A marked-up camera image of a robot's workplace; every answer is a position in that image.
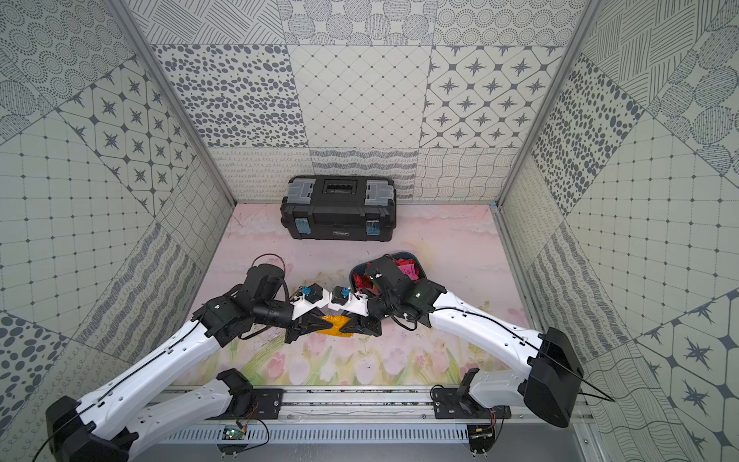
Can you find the yellow tea bag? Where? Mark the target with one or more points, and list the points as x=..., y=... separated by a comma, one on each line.
x=337, y=323

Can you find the dark teal storage box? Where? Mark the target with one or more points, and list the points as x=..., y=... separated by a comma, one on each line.
x=360, y=276

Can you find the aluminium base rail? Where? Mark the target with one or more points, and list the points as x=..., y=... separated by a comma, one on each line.
x=336, y=415

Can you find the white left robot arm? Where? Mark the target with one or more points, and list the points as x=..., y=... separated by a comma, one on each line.
x=117, y=421

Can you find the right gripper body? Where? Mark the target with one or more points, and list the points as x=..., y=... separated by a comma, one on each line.
x=370, y=323

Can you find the black plastic toolbox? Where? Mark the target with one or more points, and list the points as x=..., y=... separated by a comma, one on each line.
x=340, y=208

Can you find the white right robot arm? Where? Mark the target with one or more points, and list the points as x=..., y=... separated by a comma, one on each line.
x=545, y=372

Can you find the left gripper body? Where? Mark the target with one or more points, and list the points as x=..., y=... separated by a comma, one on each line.
x=294, y=322

